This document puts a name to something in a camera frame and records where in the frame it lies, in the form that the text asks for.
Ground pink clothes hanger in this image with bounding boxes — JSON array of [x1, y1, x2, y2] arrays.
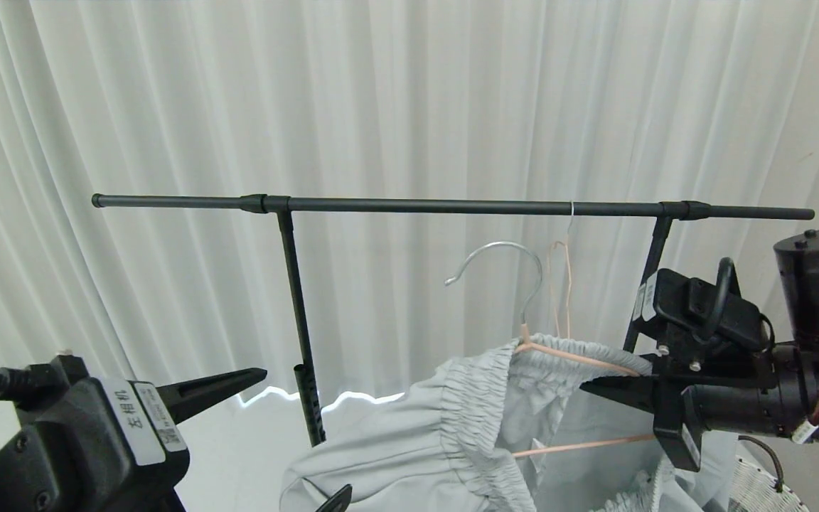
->
[[444, 242, 658, 457], [548, 203, 575, 339]]

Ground white laundry basket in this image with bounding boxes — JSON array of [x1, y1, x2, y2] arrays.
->
[[728, 435, 810, 512]]

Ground black clothes rack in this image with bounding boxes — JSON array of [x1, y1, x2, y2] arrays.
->
[[91, 193, 815, 447]]

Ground pale grey shorts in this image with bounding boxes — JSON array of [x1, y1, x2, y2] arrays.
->
[[279, 334, 739, 512]]

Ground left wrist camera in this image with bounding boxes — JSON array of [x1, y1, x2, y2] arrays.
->
[[0, 353, 191, 512]]

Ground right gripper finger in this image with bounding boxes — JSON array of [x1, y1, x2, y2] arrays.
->
[[580, 375, 659, 417]]

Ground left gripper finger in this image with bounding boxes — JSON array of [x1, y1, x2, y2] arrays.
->
[[157, 368, 268, 425], [317, 485, 353, 512]]

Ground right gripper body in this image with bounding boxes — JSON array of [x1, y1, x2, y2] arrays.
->
[[653, 384, 783, 472]]

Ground white curtain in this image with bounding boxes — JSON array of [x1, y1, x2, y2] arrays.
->
[[0, 0, 819, 410]]

